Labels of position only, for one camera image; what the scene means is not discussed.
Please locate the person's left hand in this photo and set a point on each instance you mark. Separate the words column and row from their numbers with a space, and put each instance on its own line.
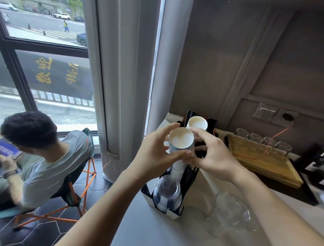
column 149, row 154

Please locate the person's right hand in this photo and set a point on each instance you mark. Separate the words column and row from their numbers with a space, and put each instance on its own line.
column 217, row 157

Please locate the person's right middle finger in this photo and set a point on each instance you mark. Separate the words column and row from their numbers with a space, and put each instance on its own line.
column 201, row 148

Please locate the person's left thumb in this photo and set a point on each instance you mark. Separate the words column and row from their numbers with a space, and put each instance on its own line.
column 178, row 155

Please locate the person's right thumb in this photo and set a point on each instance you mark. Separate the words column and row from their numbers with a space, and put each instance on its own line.
column 192, row 161

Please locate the stack of white paper cups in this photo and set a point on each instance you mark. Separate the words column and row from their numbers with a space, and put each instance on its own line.
column 197, row 122
column 181, row 138

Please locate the person's left forearm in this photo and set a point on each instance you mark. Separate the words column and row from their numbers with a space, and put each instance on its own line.
column 101, row 215

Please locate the person's right forearm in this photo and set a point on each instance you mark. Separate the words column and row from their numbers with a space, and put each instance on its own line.
column 276, row 210

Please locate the black cup holder rack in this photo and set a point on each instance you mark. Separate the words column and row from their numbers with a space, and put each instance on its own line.
column 188, row 177

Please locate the stack of clear plastic cups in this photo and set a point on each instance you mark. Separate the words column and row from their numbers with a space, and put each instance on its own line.
column 167, row 192

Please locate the clear drinking glass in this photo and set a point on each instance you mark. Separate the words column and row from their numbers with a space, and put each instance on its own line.
column 284, row 147
column 255, row 139
column 268, row 143
column 241, row 133

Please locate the pile of clear plastic lids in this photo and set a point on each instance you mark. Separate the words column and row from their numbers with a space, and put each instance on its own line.
column 231, row 211

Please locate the wooden tray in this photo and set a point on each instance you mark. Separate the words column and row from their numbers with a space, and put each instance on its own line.
column 268, row 164

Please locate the white standing air conditioner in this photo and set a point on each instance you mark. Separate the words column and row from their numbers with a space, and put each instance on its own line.
column 124, row 76

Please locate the white round column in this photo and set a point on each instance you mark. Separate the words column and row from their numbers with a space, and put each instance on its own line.
column 172, row 55

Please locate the orange-legged folding chair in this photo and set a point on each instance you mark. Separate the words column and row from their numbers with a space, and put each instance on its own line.
column 76, row 187

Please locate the black appliance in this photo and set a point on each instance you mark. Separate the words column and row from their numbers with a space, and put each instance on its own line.
column 310, row 167

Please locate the metal railing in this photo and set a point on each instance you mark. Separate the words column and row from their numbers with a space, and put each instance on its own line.
column 63, row 98

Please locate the dark banner with yellow print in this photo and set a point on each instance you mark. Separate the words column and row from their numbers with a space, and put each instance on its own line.
column 55, row 72

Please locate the blue car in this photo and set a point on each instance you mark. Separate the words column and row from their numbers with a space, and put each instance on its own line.
column 82, row 39

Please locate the pedestrian in yellow vest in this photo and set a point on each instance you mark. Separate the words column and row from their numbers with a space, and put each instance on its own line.
column 66, row 26

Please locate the white car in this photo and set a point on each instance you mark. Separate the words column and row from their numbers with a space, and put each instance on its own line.
column 62, row 16

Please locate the grey wall switch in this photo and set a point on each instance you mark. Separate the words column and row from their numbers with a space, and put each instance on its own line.
column 265, row 112

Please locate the grey wall socket with plug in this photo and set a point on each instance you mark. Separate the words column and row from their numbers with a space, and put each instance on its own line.
column 285, row 117

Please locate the black window frame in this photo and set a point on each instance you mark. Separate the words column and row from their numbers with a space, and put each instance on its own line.
column 43, row 47

